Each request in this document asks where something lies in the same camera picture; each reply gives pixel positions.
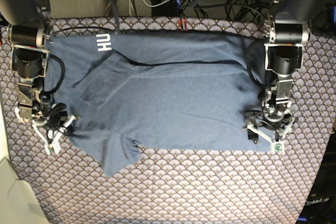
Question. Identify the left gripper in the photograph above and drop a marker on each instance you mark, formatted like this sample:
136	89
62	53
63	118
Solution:
276	117

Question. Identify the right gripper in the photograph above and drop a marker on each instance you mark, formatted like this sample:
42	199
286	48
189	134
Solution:
46	114

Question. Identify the blue T-shirt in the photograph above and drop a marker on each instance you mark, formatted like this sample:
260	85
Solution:
158	90

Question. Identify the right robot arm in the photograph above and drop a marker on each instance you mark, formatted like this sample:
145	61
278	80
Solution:
28	34

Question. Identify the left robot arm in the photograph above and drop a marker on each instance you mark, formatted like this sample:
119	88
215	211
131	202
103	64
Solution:
288	29

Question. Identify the fan-patterned tablecloth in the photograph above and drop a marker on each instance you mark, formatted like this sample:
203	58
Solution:
187	186

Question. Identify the beige plastic bin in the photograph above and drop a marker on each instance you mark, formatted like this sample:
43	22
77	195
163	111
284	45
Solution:
18	201

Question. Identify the black OpenArm base stand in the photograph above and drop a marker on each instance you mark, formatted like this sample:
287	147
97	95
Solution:
320	204

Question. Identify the red table clamp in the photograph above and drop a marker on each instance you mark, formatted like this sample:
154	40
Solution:
182	24

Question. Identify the black box under table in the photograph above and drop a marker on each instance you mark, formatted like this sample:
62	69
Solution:
168	10

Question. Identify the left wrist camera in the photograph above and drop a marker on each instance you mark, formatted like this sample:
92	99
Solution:
277	147

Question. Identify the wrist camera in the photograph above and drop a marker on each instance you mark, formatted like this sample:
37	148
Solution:
277	147
52	148

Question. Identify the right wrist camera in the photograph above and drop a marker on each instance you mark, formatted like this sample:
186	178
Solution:
52	148

